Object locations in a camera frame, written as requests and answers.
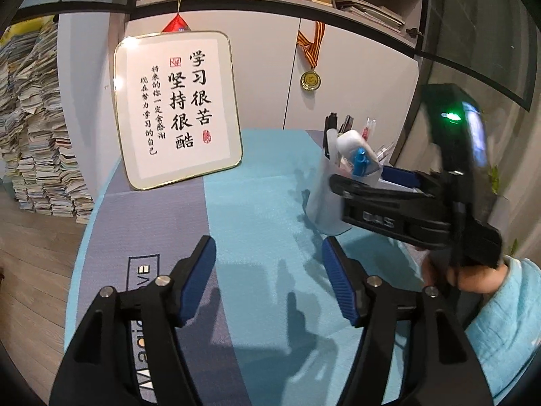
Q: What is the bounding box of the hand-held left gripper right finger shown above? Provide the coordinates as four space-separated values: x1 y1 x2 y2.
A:
322 237 493 406

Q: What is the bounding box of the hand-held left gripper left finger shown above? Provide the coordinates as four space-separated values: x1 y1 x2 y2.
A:
48 234 217 406

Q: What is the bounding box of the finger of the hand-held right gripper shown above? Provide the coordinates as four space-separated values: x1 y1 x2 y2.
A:
379 166 445 196
330 173 457 249

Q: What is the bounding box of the white correction tape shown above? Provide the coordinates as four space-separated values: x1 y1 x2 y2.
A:
336 130 380 171

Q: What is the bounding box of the translucent plastic cup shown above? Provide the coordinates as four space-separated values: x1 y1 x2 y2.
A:
304 133 383 236

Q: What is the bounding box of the person's right hand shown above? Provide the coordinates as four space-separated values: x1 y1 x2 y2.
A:
420 250 508 294

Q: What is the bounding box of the green leafy plant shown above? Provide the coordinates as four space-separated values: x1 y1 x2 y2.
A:
488 165 521 258

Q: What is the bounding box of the blue grey table mat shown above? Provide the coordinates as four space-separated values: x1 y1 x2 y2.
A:
63 129 468 406

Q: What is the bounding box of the gold medal with striped ribbon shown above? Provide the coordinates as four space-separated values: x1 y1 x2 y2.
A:
296 21 327 92

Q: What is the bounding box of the pile of magazines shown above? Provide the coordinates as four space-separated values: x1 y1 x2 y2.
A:
338 0 405 33

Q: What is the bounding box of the framed calligraphy sign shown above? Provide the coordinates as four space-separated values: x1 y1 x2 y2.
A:
113 30 244 191

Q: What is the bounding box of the white bookshelf cabinet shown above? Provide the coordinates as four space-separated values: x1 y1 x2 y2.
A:
108 0 425 134

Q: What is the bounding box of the tall stack of papers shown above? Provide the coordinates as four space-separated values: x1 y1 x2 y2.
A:
0 19 94 226

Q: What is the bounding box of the red hanging ornament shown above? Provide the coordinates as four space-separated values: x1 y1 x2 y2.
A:
161 14 193 33

